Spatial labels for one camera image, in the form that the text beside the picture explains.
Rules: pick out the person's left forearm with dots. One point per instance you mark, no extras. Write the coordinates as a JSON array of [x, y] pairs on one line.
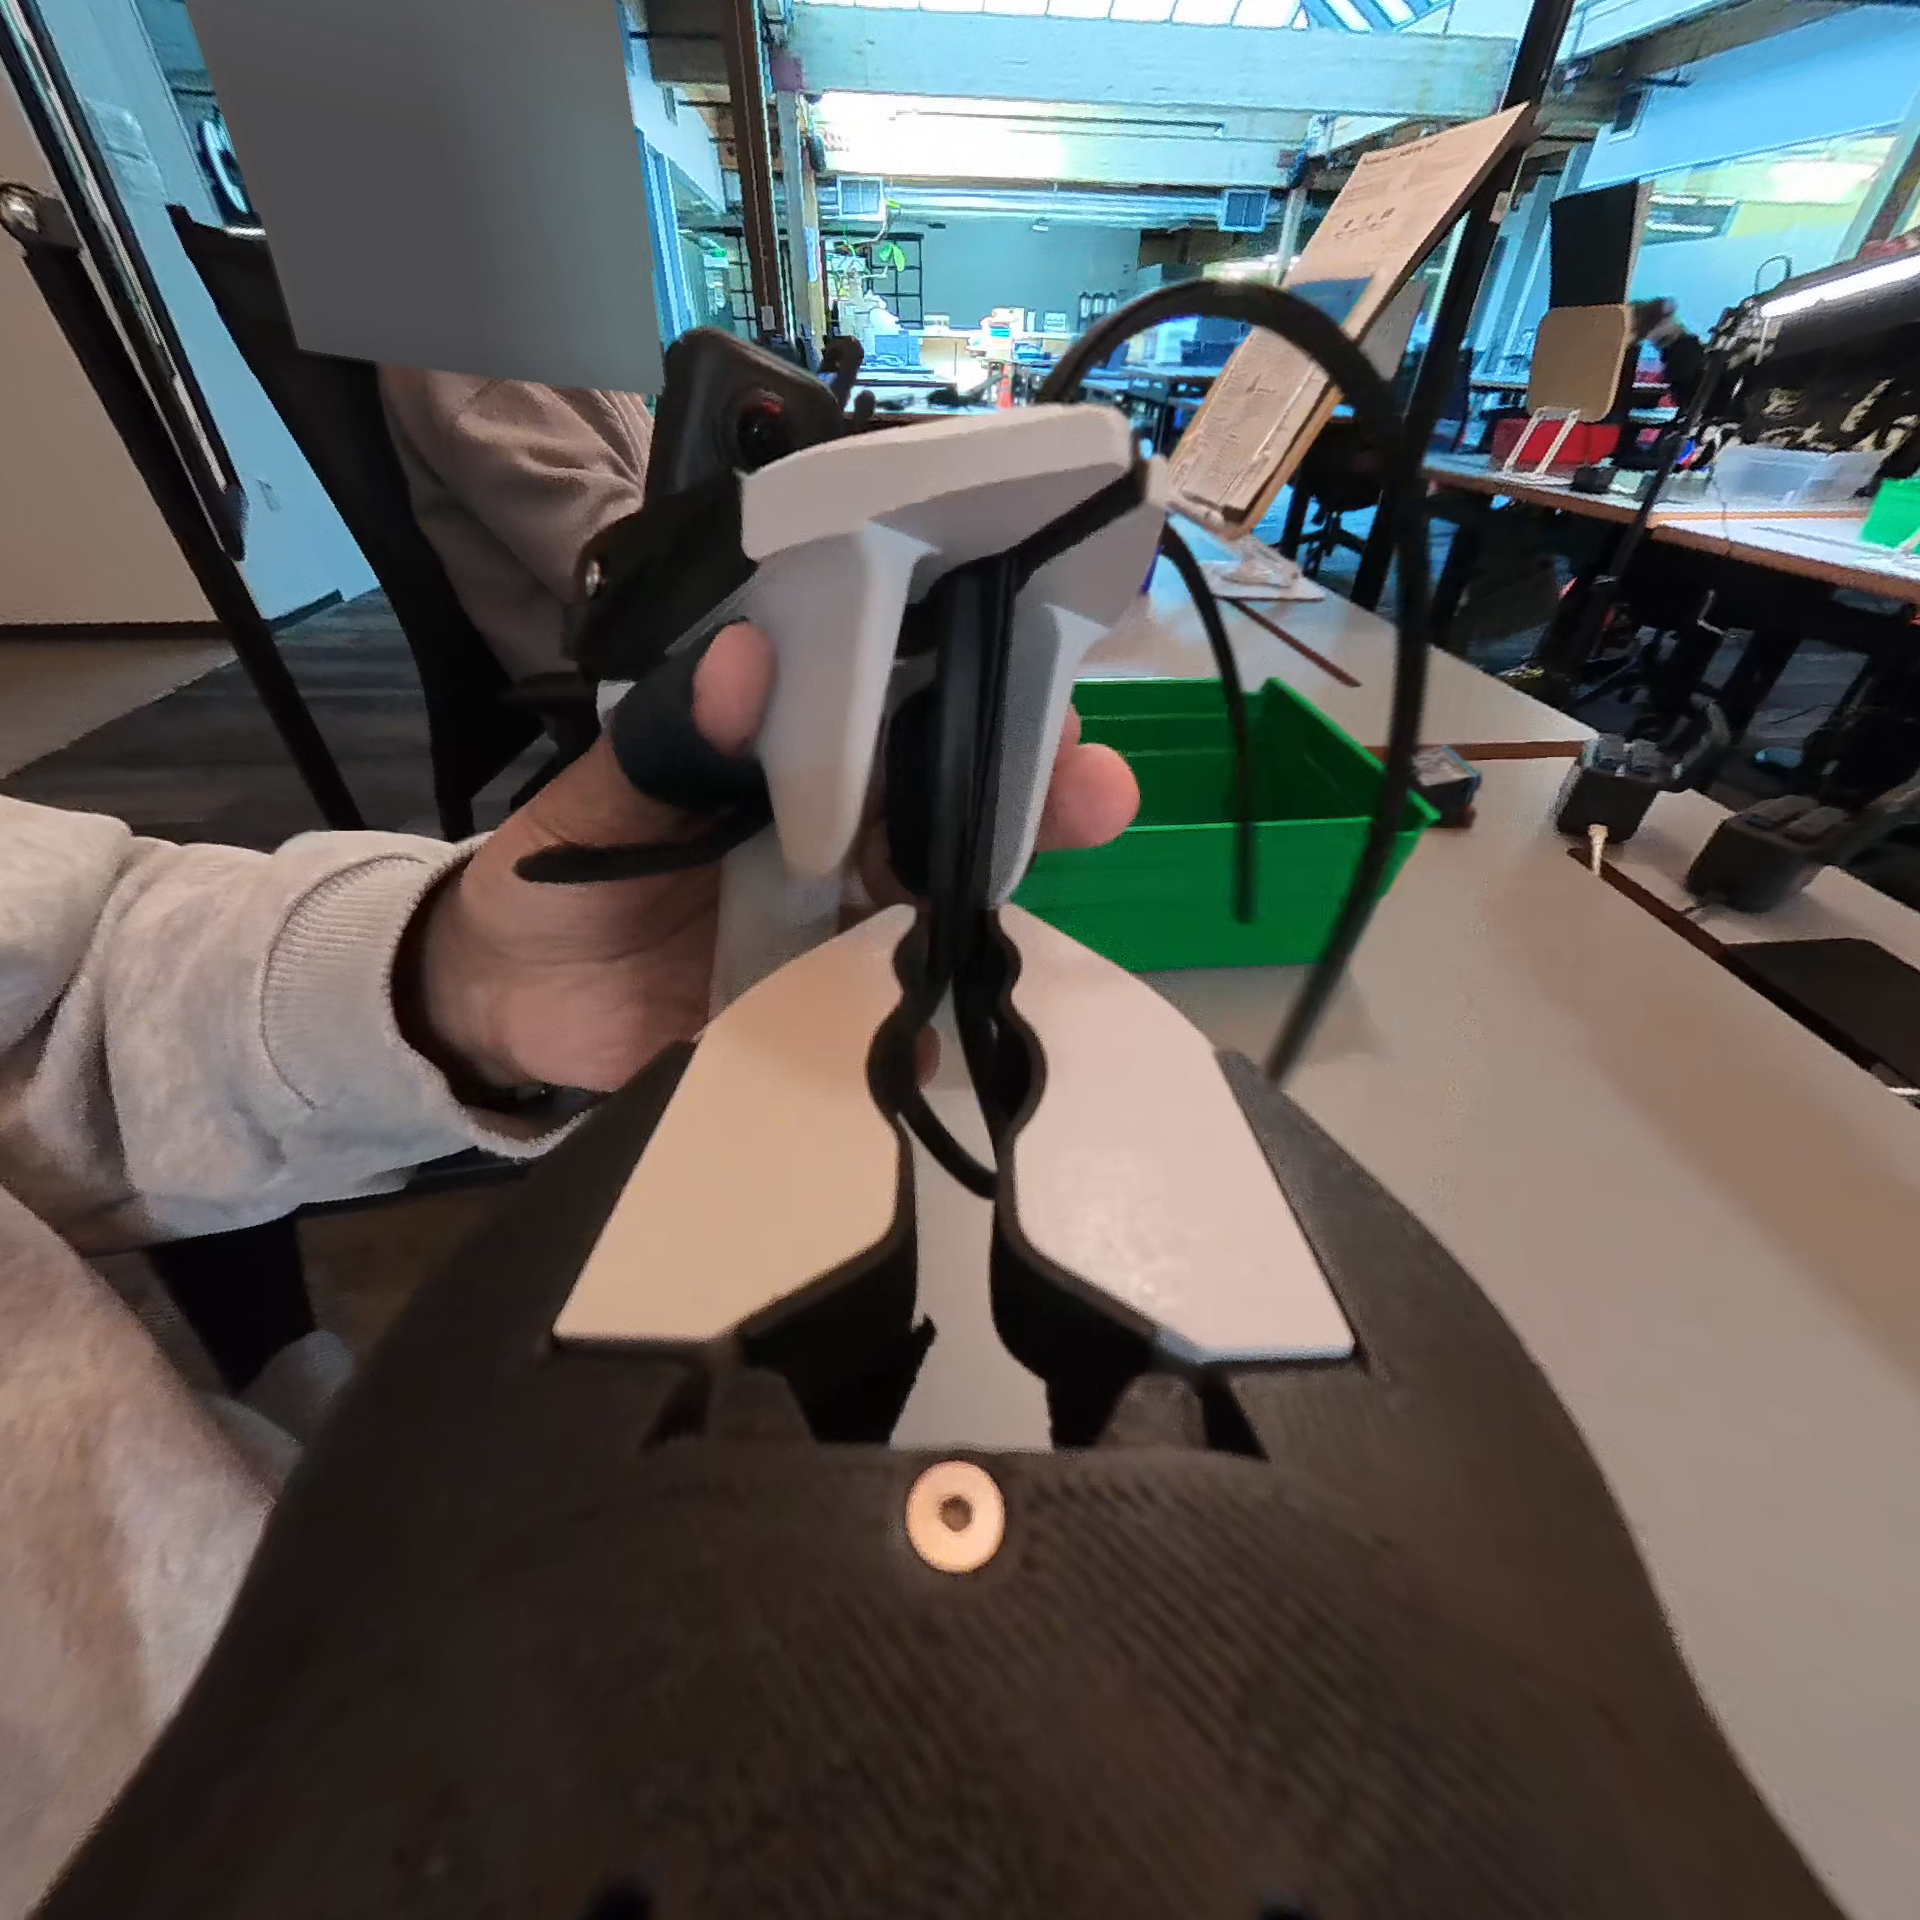
[[195, 1018]]

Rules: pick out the person's left hand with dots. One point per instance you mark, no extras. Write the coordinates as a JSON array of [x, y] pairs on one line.
[[598, 931]]

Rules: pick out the person's grey sweatshirt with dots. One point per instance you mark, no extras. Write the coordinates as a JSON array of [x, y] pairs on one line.
[[90, 1500]]

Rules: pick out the black patterned bag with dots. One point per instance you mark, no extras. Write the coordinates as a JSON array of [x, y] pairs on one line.
[[1813, 389]]

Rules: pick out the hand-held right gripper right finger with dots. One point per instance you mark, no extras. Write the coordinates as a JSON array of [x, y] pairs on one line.
[[1171, 1201]]

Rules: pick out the grey desk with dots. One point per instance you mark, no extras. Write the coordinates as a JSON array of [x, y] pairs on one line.
[[1441, 675], [1573, 1201]]

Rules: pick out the small black box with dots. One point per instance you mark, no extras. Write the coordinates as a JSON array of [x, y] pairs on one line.
[[1448, 776]]

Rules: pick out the small cardboard sign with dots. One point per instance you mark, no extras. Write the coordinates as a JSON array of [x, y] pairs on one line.
[[1583, 359]]

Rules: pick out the green plastic bin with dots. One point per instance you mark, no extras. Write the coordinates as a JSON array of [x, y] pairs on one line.
[[1894, 518], [1185, 887]]

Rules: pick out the black easel stand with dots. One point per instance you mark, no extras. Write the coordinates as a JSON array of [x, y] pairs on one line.
[[233, 615]]

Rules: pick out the black flat pad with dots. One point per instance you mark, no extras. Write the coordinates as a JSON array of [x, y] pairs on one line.
[[1846, 991]]

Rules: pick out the brown instruction board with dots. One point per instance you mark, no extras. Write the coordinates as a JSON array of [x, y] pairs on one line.
[[1274, 422]]

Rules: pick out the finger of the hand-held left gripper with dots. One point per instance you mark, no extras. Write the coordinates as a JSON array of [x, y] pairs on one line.
[[825, 675], [1080, 600]]

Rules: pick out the black metal pole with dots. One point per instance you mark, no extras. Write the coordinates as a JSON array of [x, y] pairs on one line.
[[1482, 225]]

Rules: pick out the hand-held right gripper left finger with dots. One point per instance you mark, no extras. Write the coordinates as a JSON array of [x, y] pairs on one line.
[[750, 1170]]

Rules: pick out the clear plastic container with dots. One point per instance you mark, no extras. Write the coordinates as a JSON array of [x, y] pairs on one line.
[[1798, 472]]

